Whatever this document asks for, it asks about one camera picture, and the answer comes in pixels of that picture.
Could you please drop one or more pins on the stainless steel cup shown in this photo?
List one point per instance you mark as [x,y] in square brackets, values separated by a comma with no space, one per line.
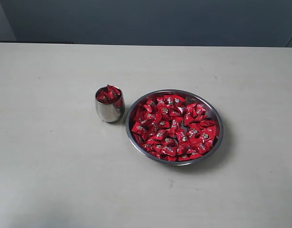
[113,111]

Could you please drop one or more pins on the red candy from gripper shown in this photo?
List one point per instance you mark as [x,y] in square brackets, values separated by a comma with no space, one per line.
[113,92]

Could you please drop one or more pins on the round stainless steel plate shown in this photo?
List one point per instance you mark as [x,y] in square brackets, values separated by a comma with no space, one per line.
[173,125]

